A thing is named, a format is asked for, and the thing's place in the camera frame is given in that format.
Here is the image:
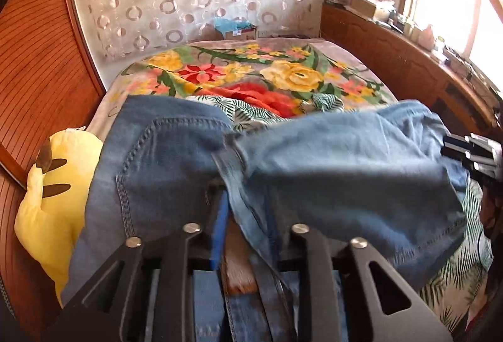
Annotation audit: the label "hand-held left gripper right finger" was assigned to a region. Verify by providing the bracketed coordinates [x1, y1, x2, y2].
[271, 216, 452, 342]

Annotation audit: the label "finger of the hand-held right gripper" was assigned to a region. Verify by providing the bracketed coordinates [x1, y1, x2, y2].
[442, 146, 498, 174]
[446, 133, 501, 154]

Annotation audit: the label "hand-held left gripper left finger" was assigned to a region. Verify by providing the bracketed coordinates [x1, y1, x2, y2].
[41, 177, 232, 342]

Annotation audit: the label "blue denim pants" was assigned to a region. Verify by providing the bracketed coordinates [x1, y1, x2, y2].
[61, 94, 472, 342]

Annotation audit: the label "cardboard box with blue cloth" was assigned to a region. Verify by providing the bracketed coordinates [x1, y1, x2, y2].
[214, 18, 258, 40]

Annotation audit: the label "cardboard box with papers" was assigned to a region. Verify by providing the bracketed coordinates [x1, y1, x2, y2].
[349, 0, 394, 18]

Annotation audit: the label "leaf print bed sheet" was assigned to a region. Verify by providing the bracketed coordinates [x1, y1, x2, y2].
[185, 92, 494, 335]

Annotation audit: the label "floral blanket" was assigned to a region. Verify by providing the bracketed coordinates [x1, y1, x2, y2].
[88, 37, 397, 130]

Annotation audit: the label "yellow plush toy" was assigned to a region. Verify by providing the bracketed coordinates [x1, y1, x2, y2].
[14, 128, 105, 307]

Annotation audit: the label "long wooden low cabinet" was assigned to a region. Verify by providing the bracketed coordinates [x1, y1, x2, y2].
[320, 2, 500, 130]

